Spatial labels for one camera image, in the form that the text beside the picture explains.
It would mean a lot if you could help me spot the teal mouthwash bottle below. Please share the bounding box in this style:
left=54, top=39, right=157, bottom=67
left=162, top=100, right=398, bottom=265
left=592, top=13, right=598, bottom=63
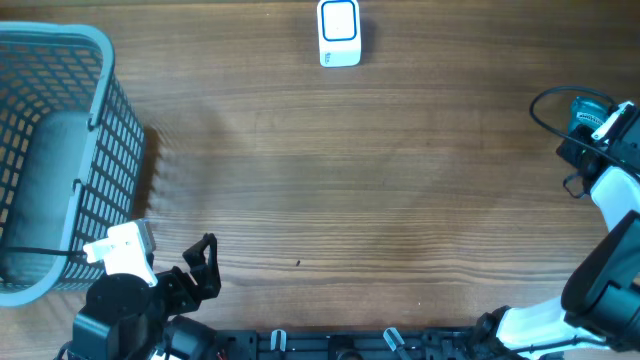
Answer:
left=568, top=96, right=610, bottom=135

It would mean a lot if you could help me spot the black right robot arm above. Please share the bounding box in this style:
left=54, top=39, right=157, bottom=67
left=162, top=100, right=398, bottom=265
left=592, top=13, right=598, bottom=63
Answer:
left=467, top=102, right=639, bottom=359

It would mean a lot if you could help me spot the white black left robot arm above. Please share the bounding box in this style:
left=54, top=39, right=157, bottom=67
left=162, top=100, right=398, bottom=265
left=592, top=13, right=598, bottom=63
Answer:
left=56, top=233, right=221, bottom=360

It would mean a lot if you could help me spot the white barcode scanner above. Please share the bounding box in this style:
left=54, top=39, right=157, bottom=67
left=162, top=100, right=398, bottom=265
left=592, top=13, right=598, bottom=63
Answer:
left=316, top=0, right=362, bottom=68

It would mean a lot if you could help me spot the grey plastic mesh basket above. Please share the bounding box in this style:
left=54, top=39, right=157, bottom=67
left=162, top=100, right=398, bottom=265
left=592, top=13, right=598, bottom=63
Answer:
left=1, top=22, right=146, bottom=307

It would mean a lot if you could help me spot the black right camera cable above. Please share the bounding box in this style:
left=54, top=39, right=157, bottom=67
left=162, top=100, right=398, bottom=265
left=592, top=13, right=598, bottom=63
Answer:
left=528, top=84, right=640, bottom=201

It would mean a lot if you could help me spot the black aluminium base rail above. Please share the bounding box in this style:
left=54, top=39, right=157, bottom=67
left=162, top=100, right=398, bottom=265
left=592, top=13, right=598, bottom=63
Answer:
left=118, top=327, right=565, bottom=360

